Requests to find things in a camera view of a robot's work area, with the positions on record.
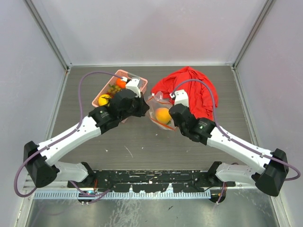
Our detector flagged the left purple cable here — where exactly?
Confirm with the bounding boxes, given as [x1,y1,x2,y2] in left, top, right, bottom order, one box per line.
[13,70,124,204]

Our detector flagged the clear zip top bag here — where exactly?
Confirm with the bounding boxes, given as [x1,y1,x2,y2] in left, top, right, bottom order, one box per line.
[146,92,176,131]

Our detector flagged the yellow lemon fruit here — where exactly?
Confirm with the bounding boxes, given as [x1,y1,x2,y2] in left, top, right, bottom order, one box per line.
[98,94,112,106]

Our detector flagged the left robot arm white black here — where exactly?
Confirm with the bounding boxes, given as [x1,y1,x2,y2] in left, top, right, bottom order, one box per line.
[24,89,149,188]

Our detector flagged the white slotted cable duct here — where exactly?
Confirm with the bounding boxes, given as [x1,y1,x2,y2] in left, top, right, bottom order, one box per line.
[34,190,211,200]

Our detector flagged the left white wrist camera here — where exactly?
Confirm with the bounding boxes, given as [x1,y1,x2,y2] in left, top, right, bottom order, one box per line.
[122,77,141,98]

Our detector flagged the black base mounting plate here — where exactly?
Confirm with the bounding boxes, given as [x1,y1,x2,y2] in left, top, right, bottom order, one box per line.
[76,170,223,193]

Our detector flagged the orange tangerine fruit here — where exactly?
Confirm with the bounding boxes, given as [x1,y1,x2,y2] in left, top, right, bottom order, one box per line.
[116,79,126,89]

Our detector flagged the pink plastic basket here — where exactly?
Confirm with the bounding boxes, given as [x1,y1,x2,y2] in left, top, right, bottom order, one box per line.
[88,70,147,126]

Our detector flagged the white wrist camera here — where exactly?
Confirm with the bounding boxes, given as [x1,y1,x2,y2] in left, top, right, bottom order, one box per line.
[170,89,189,107]
[122,77,141,98]

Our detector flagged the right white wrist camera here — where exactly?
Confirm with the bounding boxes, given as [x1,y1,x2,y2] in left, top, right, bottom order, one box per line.
[170,89,189,107]

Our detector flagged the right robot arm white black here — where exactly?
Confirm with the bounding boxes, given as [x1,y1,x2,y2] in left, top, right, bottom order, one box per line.
[169,104,289,197]

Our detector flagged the yellow orange peach fruit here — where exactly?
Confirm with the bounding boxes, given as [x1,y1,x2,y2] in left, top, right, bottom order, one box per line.
[155,107,171,124]

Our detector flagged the brown longan bunch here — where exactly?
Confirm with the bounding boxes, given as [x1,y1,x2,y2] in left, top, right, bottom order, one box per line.
[107,85,121,96]

